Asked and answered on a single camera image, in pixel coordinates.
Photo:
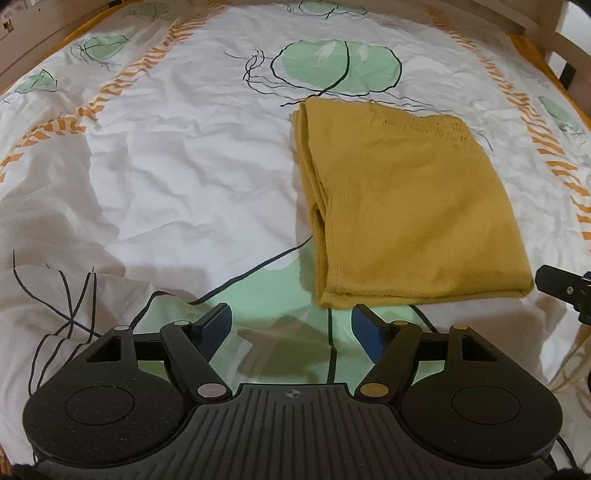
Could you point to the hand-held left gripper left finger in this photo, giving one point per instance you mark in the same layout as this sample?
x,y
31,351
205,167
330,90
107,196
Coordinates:
x,y
214,330

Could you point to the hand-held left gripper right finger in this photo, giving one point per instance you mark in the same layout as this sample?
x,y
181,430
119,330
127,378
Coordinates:
x,y
367,330

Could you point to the white leaf-printed duvet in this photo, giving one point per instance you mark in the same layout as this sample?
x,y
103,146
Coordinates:
x,y
161,184

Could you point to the wooden bed frame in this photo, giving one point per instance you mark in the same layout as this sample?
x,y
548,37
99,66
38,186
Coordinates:
x,y
554,32

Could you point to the mustard yellow knit sweater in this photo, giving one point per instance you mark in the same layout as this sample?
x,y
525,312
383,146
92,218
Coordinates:
x,y
406,207

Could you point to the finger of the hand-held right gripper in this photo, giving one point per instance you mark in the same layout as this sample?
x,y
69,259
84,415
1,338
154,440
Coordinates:
x,y
563,284

